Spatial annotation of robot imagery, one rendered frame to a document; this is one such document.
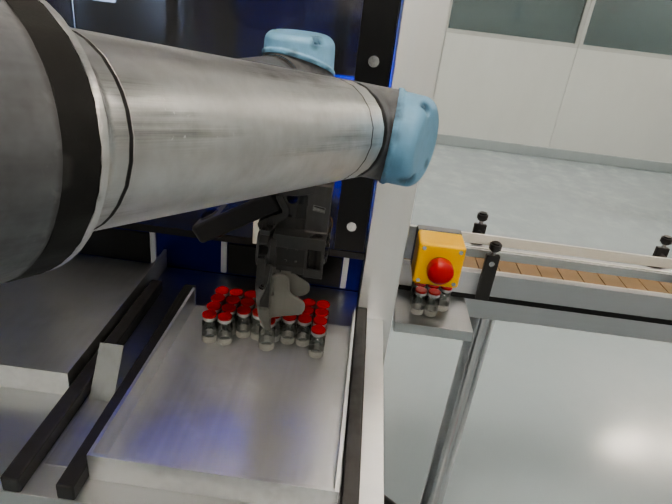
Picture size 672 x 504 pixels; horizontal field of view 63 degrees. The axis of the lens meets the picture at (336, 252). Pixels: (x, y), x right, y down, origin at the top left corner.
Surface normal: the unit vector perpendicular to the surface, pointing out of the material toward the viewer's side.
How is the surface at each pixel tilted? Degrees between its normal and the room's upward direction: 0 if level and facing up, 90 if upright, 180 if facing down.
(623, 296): 90
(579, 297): 90
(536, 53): 90
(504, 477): 0
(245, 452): 0
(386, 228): 90
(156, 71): 44
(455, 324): 0
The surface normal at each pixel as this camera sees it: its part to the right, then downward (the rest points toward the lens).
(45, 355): 0.11, -0.89
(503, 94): -0.07, 0.44
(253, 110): 0.88, -0.12
